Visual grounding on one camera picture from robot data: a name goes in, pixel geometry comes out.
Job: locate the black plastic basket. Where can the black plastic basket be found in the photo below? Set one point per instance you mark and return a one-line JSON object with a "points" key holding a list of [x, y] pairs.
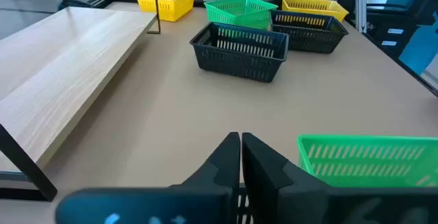
{"points": [[236, 66], [308, 40]]}

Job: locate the yellow plastic basket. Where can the yellow plastic basket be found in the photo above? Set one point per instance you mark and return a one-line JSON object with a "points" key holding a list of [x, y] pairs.
{"points": [[164, 8], [308, 5]]}

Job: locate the black case with white labels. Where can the black case with white labels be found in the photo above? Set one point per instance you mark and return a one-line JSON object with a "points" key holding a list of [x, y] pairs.
{"points": [[386, 22]]}

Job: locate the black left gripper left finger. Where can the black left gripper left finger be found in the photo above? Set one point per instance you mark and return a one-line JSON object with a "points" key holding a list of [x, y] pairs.
{"points": [[205, 203]]}

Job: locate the silver aluminium post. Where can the silver aluminium post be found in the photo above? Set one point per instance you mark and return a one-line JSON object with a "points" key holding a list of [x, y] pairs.
{"points": [[361, 8]]}

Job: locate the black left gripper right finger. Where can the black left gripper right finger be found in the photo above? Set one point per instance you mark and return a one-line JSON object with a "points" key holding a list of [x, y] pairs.
{"points": [[273, 189]]}

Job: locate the blue panel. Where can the blue panel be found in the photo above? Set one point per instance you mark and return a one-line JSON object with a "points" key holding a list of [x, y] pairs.
{"points": [[421, 49]]}

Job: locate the green plastic basket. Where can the green plastic basket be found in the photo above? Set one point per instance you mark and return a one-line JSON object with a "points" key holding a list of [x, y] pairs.
{"points": [[359, 140], [236, 20]]}

